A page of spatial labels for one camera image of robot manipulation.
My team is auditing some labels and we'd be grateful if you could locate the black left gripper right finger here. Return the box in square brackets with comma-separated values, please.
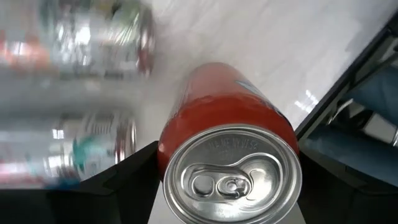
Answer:
[297, 151, 398, 224]

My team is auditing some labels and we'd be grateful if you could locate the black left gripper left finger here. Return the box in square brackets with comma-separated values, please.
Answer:
[0, 140, 164, 224]

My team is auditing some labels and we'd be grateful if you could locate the red Fanta can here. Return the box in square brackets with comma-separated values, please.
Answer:
[157, 62, 303, 224]

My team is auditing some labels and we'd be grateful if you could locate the person's leg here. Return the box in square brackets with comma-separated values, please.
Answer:
[303, 65, 398, 187]

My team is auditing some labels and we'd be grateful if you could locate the tall silver can teal palm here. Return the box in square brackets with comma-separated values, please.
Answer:
[0, 110, 137, 189]

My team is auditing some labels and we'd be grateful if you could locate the tall silver can red print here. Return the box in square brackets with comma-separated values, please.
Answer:
[0, 0, 156, 78]

